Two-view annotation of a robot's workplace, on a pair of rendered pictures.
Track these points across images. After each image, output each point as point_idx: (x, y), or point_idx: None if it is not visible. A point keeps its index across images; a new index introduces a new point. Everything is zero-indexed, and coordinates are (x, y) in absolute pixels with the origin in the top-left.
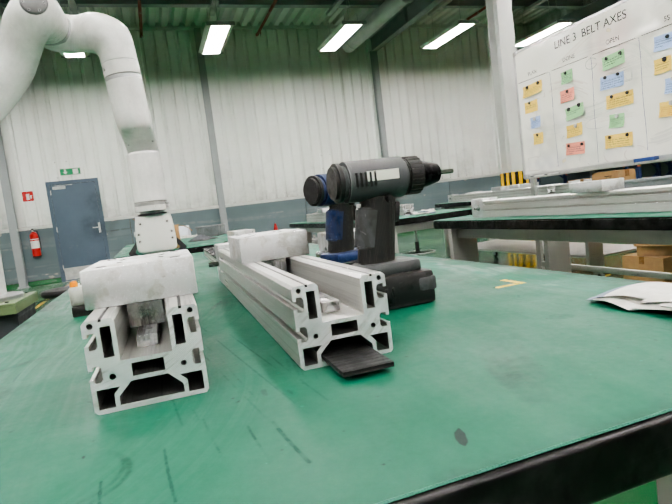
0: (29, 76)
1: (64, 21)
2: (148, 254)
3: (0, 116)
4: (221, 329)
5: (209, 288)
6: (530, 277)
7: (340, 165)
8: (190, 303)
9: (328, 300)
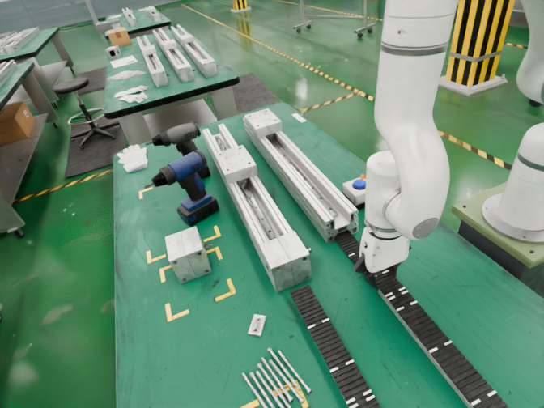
0: (522, 2)
1: None
2: (266, 125)
3: (531, 52)
4: (257, 163)
5: (303, 240)
6: (130, 198)
7: (192, 124)
8: (244, 117)
9: (216, 136)
